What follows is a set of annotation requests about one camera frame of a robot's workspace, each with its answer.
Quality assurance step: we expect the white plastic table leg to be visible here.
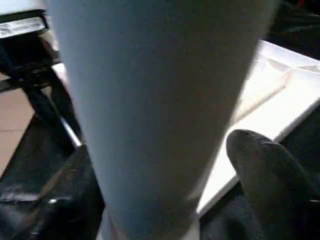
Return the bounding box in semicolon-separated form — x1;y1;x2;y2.
44;0;281;240

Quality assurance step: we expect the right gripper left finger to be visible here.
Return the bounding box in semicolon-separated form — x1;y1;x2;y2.
0;144;107;240

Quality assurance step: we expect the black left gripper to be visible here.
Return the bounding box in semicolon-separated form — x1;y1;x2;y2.
0;36;85;149

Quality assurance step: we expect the white plastic table top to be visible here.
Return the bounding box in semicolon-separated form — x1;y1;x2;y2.
196;40;320;217

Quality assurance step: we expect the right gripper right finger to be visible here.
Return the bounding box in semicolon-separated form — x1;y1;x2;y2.
226;129;320;240

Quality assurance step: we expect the black mat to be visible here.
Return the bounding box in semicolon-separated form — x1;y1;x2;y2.
0;112;320;240

